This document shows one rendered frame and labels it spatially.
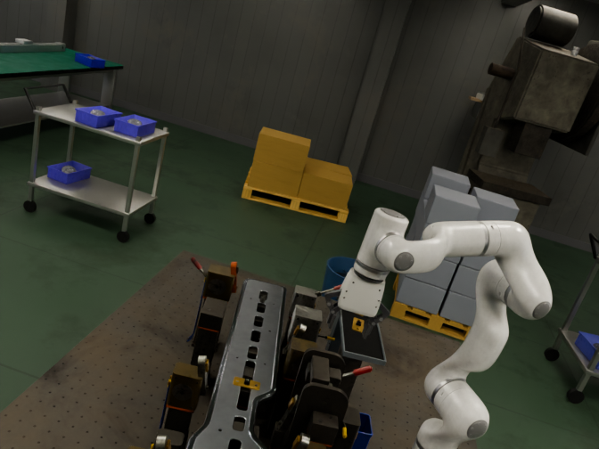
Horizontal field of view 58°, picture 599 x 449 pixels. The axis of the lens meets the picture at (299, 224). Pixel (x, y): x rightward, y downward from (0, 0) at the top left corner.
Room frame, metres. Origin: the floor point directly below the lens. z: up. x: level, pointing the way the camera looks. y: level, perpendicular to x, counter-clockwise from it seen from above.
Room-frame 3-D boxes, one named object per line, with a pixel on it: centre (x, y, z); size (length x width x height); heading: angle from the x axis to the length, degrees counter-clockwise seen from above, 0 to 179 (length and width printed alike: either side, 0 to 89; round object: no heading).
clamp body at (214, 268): (1.97, 0.26, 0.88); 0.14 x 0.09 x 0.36; 94
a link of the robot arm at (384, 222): (1.21, -0.20, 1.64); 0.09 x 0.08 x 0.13; 23
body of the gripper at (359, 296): (1.20, -0.19, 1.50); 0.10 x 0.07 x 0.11; 95
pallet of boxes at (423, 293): (4.61, -1.37, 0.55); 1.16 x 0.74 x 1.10; 173
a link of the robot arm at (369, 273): (1.21, -0.20, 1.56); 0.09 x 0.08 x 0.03; 95
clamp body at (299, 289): (1.99, -0.12, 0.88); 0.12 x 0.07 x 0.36; 94
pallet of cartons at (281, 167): (6.45, 0.15, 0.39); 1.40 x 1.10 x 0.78; 84
